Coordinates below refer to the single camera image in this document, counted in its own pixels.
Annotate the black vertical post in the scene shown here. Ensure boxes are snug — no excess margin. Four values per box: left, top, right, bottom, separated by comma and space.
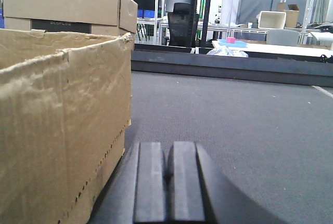
200, 0, 211, 48

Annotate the white table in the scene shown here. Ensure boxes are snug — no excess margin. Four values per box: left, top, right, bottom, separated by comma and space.
211, 39, 333, 58

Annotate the crumpled clear plastic bag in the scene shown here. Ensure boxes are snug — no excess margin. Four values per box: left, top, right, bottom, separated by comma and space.
207, 46, 249, 58

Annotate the worn cardboard box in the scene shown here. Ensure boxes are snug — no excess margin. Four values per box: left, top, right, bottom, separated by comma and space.
1, 29, 134, 223

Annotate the white plastic bin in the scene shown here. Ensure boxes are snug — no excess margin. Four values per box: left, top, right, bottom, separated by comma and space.
257, 11, 286, 29

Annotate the lidded cardboard box black label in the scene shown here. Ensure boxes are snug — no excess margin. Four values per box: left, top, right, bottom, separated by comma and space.
3, 0, 137, 36

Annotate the light blue tray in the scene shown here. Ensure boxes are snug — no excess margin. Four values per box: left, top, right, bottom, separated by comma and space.
217, 39, 247, 48

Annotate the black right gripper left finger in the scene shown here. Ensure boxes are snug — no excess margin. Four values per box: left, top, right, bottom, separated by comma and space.
90, 142, 166, 223

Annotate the black shelf rear rail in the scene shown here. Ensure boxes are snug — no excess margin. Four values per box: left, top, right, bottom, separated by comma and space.
132, 44, 332, 87

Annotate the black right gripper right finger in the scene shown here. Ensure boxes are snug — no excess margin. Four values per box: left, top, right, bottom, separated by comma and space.
168, 141, 284, 223

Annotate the grey chair back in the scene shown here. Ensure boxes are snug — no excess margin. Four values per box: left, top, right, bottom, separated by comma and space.
266, 29, 299, 46

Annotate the black office chair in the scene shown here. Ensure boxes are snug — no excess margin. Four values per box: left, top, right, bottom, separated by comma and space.
168, 3, 199, 48

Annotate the blue storage crate background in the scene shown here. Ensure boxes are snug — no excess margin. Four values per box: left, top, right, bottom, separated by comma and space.
137, 9, 157, 19

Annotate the pink small box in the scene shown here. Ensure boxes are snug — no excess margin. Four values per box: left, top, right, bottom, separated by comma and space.
226, 37, 236, 44

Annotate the open cardboard box background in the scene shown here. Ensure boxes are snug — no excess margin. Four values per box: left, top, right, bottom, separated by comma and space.
277, 2, 299, 28

